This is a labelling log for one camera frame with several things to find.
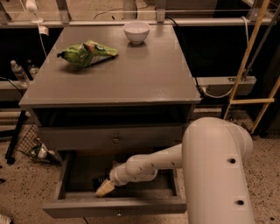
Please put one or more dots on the black stand leg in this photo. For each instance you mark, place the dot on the black stand leg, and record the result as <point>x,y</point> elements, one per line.
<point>9,153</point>

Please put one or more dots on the white ceramic bowl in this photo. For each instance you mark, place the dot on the white ceramic bowl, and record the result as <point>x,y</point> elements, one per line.
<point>136,32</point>

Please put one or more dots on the clear plastic water bottle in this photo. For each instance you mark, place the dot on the clear plastic water bottle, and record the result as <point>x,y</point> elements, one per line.
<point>20,74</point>

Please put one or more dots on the grey wooden drawer cabinet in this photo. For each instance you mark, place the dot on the grey wooden drawer cabinet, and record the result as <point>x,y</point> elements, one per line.
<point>149,84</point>

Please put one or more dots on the wire mesh basket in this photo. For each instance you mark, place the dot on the wire mesh basket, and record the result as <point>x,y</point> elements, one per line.
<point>32,146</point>

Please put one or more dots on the dark blue rxbar wrapper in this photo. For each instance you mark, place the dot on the dark blue rxbar wrapper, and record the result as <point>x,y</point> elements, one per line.
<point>97,182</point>

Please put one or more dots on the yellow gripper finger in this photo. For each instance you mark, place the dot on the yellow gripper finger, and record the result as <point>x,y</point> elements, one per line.
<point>106,187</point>

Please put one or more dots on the metal railing bar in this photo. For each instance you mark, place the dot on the metal railing bar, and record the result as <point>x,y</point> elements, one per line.
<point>61,13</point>

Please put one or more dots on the closed grey upper drawer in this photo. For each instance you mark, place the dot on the closed grey upper drawer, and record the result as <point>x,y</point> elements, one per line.
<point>111,137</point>

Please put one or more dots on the yellow wooden ladder frame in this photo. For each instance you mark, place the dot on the yellow wooden ladder frame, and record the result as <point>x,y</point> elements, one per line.
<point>246,66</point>

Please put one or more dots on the green chip bag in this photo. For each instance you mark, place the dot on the green chip bag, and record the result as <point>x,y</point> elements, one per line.
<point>86,54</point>

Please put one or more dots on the open grey wooden drawer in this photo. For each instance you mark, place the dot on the open grey wooden drawer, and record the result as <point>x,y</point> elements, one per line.
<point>74,196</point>

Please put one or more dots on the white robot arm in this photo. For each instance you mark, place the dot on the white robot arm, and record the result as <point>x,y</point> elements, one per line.
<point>211,156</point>

